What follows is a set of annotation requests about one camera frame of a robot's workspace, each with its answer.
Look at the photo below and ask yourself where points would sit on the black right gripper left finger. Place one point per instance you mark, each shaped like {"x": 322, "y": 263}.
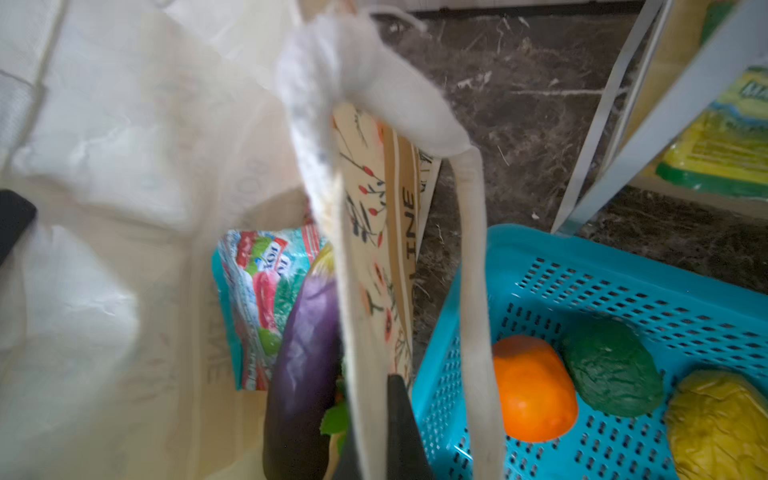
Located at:
{"x": 347, "y": 468}

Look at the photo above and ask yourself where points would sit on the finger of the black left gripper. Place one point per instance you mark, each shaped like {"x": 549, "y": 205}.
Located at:
{"x": 16, "y": 215}

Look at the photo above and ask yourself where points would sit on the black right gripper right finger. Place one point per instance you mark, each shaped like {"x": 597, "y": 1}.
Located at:
{"x": 406, "y": 458}

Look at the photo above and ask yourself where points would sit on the purple toy eggplant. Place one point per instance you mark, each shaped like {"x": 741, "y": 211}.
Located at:
{"x": 303, "y": 385}

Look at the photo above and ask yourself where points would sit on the cream canvas grocery bag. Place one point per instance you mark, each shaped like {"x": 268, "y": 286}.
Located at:
{"x": 143, "y": 132}

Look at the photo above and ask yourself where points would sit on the teal mint candy bag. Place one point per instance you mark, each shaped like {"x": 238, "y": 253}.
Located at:
{"x": 258, "y": 275}

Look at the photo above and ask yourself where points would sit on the green lemon candy bag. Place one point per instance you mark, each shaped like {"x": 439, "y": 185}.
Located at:
{"x": 724, "y": 150}

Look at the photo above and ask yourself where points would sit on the orange upper toy orange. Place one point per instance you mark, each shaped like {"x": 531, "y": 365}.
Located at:
{"x": 538, "y": 398}

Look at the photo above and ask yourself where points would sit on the teal plastic basket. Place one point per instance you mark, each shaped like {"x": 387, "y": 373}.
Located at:
{"x": 540, "y": 285}

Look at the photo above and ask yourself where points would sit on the green toy avocado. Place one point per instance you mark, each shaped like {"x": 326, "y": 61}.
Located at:
{"x": 610, "y": 368}

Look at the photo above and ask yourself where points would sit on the yellow toy fruit top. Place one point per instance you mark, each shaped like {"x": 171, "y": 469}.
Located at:
{"x": 716, "y": 425}

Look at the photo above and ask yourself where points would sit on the white wooden shelf rack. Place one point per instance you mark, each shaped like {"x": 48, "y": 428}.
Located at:
{"x": 676, "y": 79}

